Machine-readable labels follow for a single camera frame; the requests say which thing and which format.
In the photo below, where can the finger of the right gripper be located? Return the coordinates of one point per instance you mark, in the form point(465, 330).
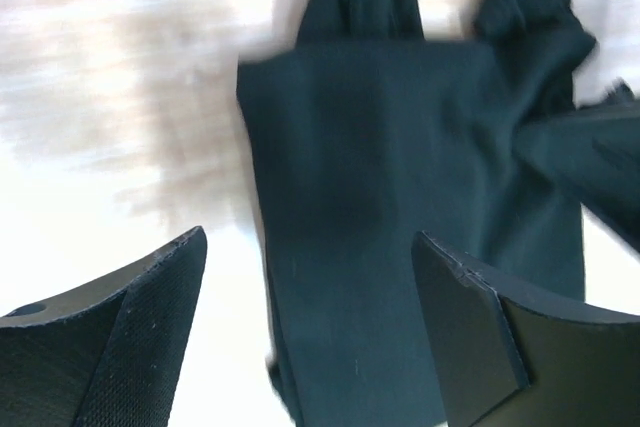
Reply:
point(592, 154)

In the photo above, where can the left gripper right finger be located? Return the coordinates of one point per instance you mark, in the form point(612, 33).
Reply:
point(508, 353)

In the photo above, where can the black tank top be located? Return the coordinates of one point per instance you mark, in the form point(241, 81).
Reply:
point(366, 133)

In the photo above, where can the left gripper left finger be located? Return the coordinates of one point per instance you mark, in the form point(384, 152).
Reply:
point(106, 353)

